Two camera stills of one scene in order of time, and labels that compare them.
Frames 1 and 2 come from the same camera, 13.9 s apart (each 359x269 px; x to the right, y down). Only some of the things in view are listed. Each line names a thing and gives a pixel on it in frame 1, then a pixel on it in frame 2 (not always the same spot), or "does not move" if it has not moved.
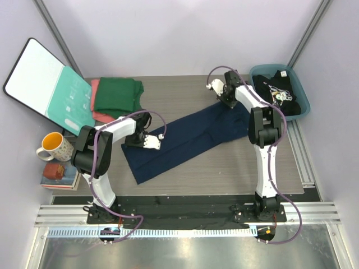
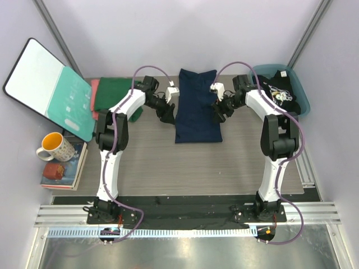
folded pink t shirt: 97,116 does not move
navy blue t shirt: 212,126 -> 195,122
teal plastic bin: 270,70 does not move
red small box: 54,171 does not move
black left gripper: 128,142 -> 167,117
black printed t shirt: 278,90 does not move
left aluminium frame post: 56,38 does not move
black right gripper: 231,105 -> 219,117
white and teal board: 42,82 does not move
